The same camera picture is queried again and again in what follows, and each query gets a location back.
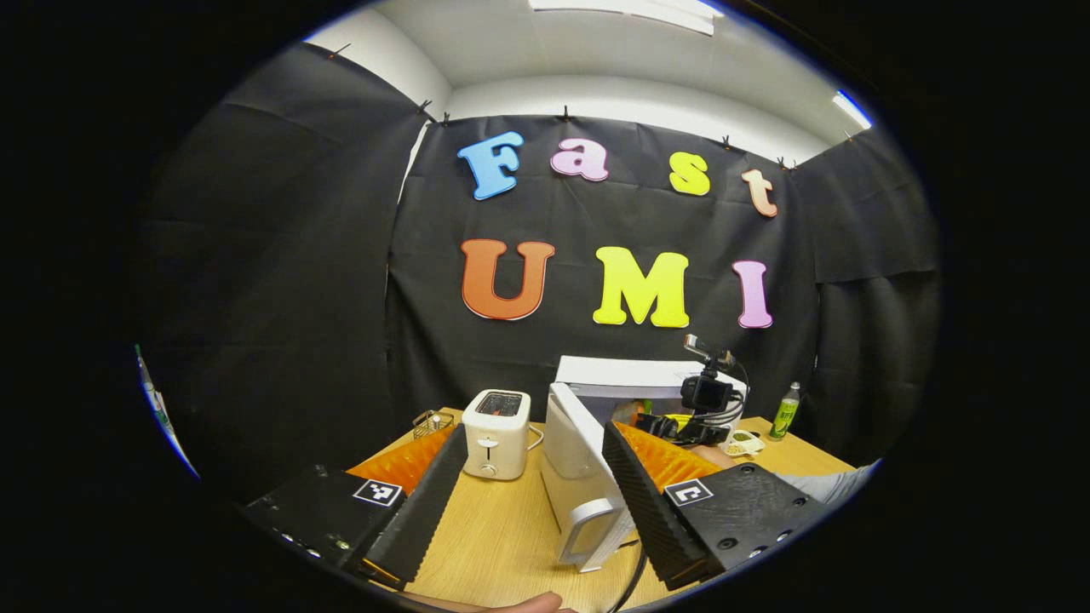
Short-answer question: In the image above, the small ceiling light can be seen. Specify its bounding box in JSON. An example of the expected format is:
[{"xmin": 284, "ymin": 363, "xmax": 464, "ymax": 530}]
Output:
[{"xmin": 833, "ymin": 89, "xmax": 874, "ymax": 130}]

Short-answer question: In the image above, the black cable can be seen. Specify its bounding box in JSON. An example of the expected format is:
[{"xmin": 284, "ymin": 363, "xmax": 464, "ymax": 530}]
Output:
[{"xmin": 606, "ymin": 541, "xmax": 648, "ymax": 613}]

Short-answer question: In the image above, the green drink bottle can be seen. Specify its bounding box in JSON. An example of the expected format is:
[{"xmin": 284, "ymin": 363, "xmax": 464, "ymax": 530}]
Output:
[{"xmin": 769, "ymin": 381, "xmax": 802, "ymax": 442}]

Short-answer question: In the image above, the cream toaster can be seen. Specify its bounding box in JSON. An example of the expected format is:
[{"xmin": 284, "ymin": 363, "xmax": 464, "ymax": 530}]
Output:
[{"xmin": 462, "ymin": 389, "xmax": 532, "ymax": 481}]

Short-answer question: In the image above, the white microwave oven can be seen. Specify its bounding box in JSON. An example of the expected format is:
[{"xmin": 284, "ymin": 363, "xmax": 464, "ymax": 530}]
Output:
[{"xmin": 541, "ymin": 356, "xmax": 750, "ymax": 573}]

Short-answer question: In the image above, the long ceiling light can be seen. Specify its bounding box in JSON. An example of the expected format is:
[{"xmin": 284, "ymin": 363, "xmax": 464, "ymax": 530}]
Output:
[{"xmin": 528, "ymin": 0, "xmax": 725, "ymax": 37}]

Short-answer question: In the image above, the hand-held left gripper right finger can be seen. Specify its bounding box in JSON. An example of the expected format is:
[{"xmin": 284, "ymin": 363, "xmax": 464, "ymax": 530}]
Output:
[{"xmin": 602, "ymin": 420, "xmax": 831, "ymax": 592}]

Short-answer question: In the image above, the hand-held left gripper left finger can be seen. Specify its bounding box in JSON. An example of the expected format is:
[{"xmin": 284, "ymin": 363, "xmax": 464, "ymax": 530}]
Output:
[{"xmin": 241, "ymin": 423, "xmax": 469, "ymax": 591}]

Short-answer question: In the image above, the black backdrop cloth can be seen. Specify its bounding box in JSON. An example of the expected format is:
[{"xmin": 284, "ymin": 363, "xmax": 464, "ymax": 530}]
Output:
[{"xmin": 136, "ymin": 43, "xmax": 942, "ymax": 503}]

